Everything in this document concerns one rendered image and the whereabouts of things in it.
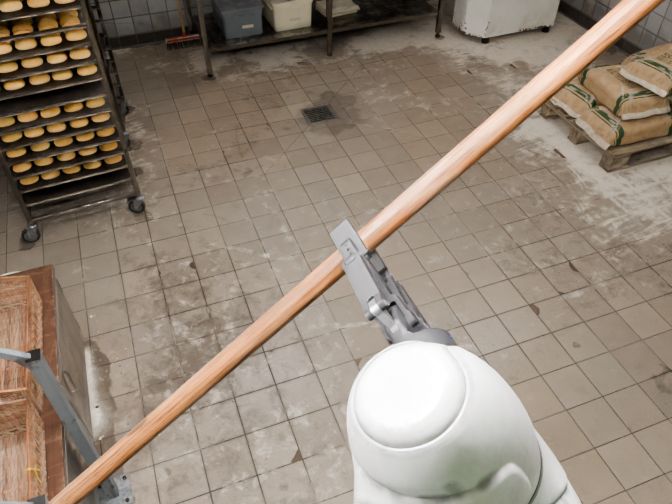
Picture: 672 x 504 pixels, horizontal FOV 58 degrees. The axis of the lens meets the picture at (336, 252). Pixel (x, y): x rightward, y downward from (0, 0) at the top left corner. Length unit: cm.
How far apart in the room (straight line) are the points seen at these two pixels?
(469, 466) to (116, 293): 318
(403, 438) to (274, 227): 334
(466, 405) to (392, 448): 5
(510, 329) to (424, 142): 171
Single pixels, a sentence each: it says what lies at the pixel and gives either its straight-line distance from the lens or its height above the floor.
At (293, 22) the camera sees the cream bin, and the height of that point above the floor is 29.
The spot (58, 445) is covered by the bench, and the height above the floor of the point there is 58.
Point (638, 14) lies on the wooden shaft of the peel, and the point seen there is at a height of 216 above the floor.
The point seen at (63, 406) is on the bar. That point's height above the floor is 69.
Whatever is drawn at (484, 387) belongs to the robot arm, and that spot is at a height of 212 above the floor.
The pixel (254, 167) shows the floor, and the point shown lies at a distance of 415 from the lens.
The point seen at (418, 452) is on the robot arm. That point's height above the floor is 212.
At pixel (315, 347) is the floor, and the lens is 304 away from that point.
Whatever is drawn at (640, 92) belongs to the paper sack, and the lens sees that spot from 450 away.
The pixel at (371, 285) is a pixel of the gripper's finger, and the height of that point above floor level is 196.
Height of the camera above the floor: 243
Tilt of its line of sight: 44 degrees down
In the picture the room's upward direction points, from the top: straight up
